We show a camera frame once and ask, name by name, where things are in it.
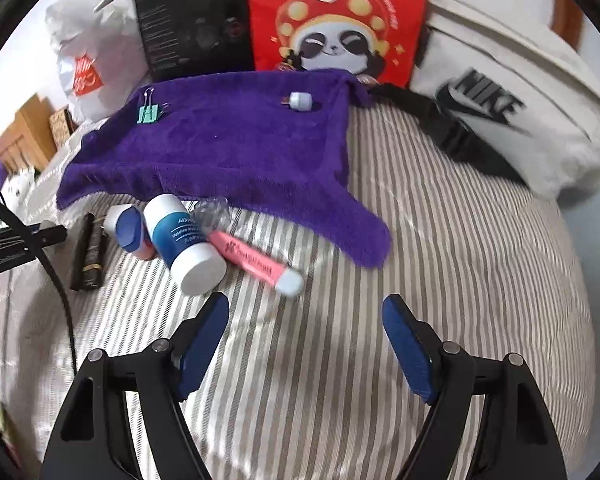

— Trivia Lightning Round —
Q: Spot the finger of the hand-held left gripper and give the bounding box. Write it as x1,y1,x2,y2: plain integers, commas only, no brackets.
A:
0,224,69,273

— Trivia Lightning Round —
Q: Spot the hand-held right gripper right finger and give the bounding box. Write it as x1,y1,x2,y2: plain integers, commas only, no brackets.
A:
382,294,568,480

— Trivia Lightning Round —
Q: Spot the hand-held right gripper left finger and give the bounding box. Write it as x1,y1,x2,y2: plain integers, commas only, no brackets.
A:
40,291,231,480

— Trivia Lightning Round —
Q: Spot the pink and white pen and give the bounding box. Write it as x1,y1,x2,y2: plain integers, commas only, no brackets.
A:
207,230,305,297

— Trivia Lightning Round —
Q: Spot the white and blue bottle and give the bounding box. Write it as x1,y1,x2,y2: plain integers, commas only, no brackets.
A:
143,194,227,297

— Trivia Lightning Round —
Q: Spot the clear plastic cap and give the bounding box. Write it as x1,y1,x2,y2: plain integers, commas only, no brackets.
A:
192,196,232,235

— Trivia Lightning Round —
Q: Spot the wooden cabinet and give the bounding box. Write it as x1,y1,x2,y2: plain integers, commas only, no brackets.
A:
0,94,58,173

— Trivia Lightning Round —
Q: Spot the dark brown tube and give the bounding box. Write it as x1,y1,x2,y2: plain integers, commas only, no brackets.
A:
70,212,97,291

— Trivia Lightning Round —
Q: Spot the small patterned box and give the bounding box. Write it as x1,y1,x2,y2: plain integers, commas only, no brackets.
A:
50,107,78,143

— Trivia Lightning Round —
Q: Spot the striped bed sheet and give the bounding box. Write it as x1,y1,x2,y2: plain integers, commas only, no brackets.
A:
0,105,598,480

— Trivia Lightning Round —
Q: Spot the blue and white inhaler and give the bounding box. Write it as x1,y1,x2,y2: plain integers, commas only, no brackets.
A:
102,204,156,260

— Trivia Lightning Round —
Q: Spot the white plastic shopping bag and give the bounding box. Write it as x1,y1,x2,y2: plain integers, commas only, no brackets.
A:
45,0,153,123

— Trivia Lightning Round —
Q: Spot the green binder clip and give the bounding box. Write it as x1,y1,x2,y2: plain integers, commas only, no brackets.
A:
136,87,172,125

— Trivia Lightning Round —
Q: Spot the purple fleece towel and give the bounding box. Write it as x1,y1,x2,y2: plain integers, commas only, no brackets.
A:
56,71,392,270

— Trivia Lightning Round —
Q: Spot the black cardboard box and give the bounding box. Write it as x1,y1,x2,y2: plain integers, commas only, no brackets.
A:
94,0,256,83

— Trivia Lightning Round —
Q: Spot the small white USB light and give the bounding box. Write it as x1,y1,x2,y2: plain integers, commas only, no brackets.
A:
280,91,313,112

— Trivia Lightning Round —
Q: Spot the white canvas bag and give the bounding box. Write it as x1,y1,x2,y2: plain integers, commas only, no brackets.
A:
410,0,600,206

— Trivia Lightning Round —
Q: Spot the red panda print bag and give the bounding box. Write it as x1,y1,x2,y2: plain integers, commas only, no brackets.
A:
245,0,428,88

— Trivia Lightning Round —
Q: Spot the black cable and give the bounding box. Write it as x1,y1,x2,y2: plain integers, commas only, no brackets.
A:
0,180,78,376

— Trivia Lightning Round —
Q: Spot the black bag strap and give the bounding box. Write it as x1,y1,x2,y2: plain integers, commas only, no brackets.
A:
367,82,528,186

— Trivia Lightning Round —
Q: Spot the wooden door frame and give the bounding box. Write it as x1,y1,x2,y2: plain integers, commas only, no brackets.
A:
550,0,588,51

